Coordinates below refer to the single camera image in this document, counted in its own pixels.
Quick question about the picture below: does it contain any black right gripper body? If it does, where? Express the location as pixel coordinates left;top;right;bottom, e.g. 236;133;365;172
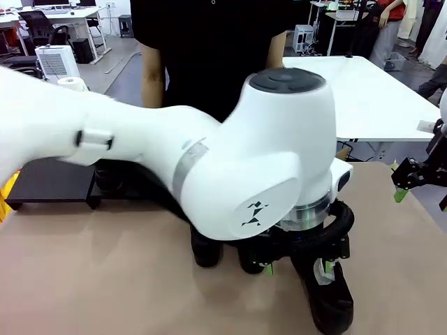
422;128;447;186

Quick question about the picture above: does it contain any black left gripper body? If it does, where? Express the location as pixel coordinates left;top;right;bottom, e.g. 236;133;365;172
265;228;329;261

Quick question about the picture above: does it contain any person's left bare forearm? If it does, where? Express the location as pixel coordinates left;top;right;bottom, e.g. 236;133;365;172
265;31;289;70

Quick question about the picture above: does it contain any person's right bare forearm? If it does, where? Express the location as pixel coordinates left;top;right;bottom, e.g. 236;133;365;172
141;43;165;108

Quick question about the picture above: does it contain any black metal shoe stand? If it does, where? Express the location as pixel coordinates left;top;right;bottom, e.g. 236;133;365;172
5;158;97;211
87;163;182;210

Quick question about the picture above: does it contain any white cylindrical wrist attachment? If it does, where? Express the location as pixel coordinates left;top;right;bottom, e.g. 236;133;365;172
418;119;443;135

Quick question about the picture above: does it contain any brown cardboard box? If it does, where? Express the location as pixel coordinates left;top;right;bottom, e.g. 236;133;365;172
335;144;353;161

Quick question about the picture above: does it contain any bystander in dark trousers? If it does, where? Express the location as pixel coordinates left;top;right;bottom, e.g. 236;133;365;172
417;64;447;105

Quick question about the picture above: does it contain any large white table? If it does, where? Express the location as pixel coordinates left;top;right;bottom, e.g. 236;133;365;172
281;55;441;143

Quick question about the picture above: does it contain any grey storage bin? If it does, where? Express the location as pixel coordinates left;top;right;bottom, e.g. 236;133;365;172
383;52;408;73

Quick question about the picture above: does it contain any cream hanging garment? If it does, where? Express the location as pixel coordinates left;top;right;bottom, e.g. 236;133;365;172
397;0;418;40

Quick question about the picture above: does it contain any white desk with black panel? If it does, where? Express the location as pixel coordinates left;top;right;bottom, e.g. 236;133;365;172
309;1;371;59

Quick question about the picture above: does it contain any white computer case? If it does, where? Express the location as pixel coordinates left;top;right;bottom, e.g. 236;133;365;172
294;24;317;55

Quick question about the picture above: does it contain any person's black shirt torso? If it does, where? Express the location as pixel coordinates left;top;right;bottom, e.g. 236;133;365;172
129;0;298;123

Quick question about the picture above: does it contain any white paper roll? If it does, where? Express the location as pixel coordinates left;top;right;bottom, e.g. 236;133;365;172
57;77;87;92

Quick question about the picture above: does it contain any yellow cloth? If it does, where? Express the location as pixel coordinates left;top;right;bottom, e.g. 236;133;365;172
0;170;18;224

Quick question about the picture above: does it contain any dark grey plastic stool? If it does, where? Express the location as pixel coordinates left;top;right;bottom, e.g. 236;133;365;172
118;15;135;38

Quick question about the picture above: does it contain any black computer tower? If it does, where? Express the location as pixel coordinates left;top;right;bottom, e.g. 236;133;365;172
71;37;94;64

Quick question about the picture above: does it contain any white air purifier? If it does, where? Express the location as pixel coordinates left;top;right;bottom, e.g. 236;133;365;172
34;45;80;83

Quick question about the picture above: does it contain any black padded chair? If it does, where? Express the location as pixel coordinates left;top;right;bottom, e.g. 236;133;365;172
0;55;39;70

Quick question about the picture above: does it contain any white office desk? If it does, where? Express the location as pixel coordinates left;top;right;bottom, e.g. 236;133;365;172
0;5;112;66

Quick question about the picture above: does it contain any black mesh office chair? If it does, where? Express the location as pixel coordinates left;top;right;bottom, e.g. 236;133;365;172
19;10;71;48

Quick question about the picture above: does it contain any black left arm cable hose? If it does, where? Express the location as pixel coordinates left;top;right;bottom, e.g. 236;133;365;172
272;200;356;255

